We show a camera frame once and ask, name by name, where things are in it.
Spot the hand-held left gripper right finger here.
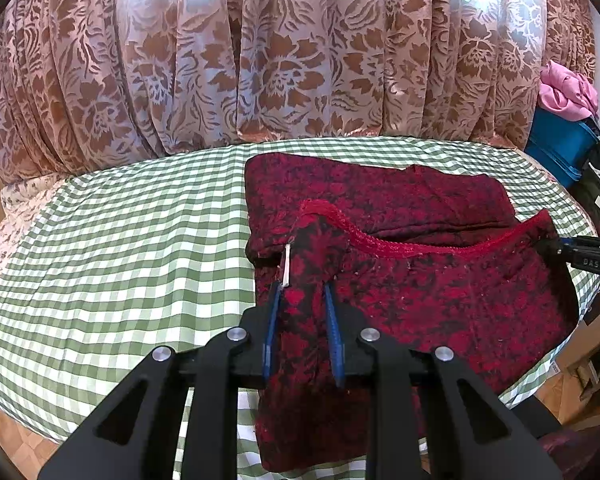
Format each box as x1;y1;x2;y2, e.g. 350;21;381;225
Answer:
322;285;566;480

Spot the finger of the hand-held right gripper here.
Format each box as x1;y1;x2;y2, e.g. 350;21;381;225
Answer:
536;236;578;262

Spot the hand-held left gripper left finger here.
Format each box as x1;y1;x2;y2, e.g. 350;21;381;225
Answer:
37;282;286;480

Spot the dark red patterned knit garment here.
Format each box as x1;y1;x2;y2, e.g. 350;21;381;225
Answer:
243;152;581;472

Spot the black bag with white label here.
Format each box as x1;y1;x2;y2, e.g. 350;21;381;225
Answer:
572;162;600;241

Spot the cardboard box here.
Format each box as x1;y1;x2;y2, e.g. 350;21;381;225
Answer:
550;310;600;411

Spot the blue plastic bin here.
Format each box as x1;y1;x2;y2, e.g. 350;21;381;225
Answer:
524;107;600;191

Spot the pink cloth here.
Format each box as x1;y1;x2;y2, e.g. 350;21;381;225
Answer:
539;60;600;123

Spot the green checked blanket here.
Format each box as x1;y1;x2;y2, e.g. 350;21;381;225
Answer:
0;135;600;466

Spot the dark maroon cloth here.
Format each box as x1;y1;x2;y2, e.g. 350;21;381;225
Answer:
536;427;600;480

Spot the brown floral curtain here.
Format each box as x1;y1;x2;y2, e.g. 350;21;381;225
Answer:
0;0;599;186

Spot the pale floral bed sheet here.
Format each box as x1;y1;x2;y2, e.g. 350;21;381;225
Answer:
0;172;73;273

